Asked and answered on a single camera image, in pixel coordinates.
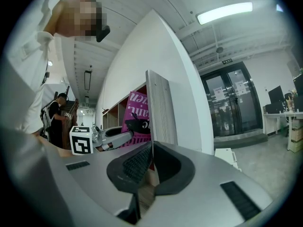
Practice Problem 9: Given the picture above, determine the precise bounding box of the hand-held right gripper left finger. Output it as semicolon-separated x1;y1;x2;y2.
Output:
44;141;153;225

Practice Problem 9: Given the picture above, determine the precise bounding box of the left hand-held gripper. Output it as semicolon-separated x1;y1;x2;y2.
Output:
69;124;135;155

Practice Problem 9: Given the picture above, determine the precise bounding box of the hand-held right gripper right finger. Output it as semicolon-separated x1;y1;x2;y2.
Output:
142;140;273;223

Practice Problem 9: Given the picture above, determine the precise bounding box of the pink book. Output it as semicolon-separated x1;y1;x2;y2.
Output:
119;91;152;148

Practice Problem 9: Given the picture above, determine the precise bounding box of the wooden shelf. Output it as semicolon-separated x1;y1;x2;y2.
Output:
101;69;178;185

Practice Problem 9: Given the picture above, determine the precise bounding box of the white box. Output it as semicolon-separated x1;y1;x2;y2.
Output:
214;147;242;173

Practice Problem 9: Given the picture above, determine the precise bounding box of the dark door mat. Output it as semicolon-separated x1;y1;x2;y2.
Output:
214;132;269;149

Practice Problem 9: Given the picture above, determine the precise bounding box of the black framed glass door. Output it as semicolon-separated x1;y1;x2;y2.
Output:
199;61;264;139

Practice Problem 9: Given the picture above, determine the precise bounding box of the white desk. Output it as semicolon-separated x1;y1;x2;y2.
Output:
262;111;303;151

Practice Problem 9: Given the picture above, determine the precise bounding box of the stack of cardboard boxes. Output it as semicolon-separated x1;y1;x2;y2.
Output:
289;119;303;154

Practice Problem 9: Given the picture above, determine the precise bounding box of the black monitor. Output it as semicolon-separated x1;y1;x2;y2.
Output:
268;85;285;104

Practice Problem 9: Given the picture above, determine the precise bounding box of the person's white shirt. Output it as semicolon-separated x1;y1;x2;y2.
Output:
4;0;76;135

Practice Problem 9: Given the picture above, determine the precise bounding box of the person's head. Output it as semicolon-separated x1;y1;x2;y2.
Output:
43;0;107;42

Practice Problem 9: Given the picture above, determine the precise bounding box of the black cabinet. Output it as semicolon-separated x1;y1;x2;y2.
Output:
293;74;303;97

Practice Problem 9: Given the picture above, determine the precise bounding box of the long ceiling light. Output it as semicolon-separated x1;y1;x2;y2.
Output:
196;2;253;25

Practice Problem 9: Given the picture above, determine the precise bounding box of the black hanging frame light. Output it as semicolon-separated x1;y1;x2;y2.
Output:
84;70;92;91

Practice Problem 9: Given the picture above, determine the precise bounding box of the black head-worn camera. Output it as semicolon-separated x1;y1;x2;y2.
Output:
95;25;111;43

